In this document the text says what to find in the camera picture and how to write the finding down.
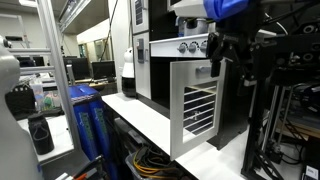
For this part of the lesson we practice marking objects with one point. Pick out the black equipment rack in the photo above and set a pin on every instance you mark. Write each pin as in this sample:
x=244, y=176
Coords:
x=283, y=61

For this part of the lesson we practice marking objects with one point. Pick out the grey stove knob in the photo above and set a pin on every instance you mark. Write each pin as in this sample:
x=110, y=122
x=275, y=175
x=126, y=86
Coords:
x=193, y=47
x=183, y=47
x=203, y=46

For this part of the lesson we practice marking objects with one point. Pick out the blue bag right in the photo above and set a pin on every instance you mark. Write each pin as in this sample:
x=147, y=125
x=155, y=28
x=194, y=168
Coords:
x=101, y=129

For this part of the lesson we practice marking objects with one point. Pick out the toy kitchen stove unit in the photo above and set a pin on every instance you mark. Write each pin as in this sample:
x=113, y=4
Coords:
x=235, y=109

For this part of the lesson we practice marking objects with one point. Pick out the aluminium frame post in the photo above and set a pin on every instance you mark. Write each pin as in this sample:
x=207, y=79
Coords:
x=48, y=24

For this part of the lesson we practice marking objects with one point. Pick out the black computer monitor left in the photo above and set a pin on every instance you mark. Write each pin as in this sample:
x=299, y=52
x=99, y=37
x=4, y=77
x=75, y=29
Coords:
x=80, y=67

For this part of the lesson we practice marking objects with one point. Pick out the silver pot with lid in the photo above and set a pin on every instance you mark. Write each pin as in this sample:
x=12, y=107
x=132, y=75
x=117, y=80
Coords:
x=192, y=26

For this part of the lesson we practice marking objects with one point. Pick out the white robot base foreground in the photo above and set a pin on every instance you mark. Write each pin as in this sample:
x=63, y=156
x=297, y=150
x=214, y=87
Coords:
x=18, y=160

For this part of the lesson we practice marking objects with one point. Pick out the black computer monitor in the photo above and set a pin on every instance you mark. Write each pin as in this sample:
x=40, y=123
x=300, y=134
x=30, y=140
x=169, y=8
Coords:
x=80, y=67
x=103, y=69

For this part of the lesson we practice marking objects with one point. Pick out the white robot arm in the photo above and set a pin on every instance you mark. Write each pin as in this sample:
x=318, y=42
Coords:
x=262, y=12

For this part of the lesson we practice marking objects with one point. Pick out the bin with yellow cables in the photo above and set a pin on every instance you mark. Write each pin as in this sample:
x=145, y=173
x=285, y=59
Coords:
x=150, y=164

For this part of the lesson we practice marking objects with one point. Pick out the white toy fridge cabinet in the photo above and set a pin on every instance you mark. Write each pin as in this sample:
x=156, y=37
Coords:
x=140, y=31

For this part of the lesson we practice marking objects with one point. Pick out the white oven cabinet door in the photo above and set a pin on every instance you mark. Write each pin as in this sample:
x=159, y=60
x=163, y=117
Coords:
x=195, y=104

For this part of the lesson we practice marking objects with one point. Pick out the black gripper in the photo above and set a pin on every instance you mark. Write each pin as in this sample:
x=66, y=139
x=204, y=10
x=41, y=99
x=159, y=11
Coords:
x=232, y=40

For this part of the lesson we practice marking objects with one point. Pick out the black computer monitor right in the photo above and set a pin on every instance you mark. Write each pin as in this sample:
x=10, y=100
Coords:
x=103, y=69

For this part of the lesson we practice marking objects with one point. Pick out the black mesh cup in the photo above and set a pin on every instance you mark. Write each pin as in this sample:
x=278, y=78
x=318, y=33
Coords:
x=40, y=134

